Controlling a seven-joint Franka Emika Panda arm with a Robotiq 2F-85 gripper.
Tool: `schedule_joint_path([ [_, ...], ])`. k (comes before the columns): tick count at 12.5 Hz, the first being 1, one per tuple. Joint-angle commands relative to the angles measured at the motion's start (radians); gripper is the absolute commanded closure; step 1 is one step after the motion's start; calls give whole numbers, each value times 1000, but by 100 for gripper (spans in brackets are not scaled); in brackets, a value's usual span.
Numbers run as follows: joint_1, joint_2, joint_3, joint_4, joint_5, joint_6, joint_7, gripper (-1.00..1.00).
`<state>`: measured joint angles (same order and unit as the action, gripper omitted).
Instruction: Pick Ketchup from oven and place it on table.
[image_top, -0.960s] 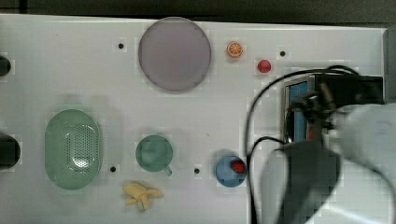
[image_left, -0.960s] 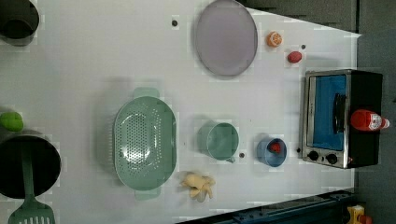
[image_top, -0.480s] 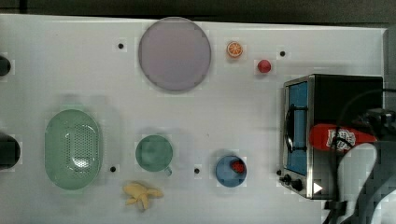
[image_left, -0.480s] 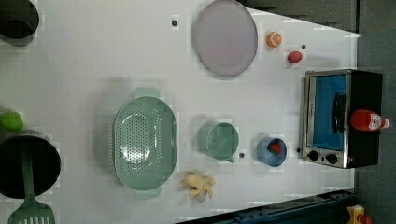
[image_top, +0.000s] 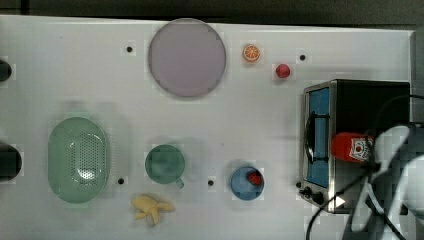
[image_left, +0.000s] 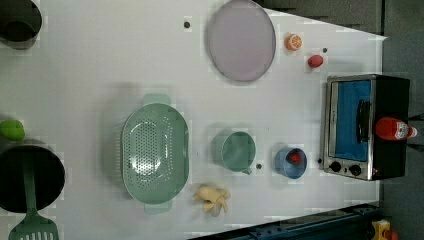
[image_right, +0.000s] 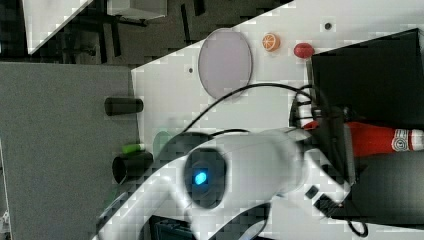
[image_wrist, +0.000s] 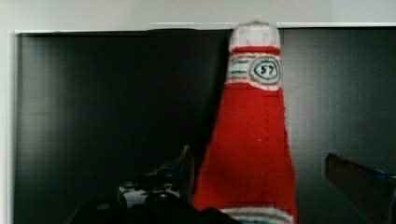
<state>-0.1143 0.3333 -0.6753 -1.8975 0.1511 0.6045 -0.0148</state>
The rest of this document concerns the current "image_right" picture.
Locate green lime toy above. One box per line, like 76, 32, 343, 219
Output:
122, 143, 145, 154

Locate black utensil holder cup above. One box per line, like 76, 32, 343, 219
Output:
112, 152, 153, 184

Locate red apple toy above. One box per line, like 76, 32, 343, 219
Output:
293, 43, 315, 59

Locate grey round plate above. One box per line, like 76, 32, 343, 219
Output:
198, 28, 253, 99

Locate orange slice toy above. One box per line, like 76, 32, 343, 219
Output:
262, 33, 280, 52

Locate red ketchup bottle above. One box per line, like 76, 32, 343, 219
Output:
302, 120, 424, 158

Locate green colander basket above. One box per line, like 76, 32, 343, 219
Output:
152, 131, 173, 157

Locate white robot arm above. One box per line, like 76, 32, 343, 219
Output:
92, 127, 352, 240

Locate black cylinder holder upper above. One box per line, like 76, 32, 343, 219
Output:
104, 97, 144, 116

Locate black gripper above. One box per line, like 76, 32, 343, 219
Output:
312, 107, 356, 185

